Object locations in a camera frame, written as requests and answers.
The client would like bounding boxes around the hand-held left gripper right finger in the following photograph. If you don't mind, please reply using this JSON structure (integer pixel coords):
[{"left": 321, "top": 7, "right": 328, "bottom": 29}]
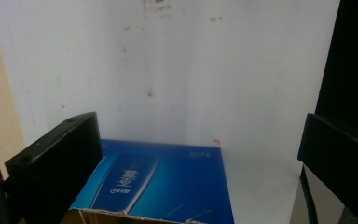
[{"left": 296, "top": 113, "right": 358, "bottom": 224}]

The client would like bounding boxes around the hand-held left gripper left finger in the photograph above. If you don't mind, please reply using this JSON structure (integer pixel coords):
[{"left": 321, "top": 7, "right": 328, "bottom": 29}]
[{"left": 5, "top": 111, "right": 103, "bottom": 224}]

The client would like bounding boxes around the blue cardboard box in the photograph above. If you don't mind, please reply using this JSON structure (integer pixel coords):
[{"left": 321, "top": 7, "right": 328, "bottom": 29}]
[{"left": 60, "top": 138, "right": 235, "bottom": 224}]

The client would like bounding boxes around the black cable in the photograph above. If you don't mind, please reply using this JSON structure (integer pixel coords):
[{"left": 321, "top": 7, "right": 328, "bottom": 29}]
[{"left": 298, "top": 166, "right": 320, "bottom": 224}]

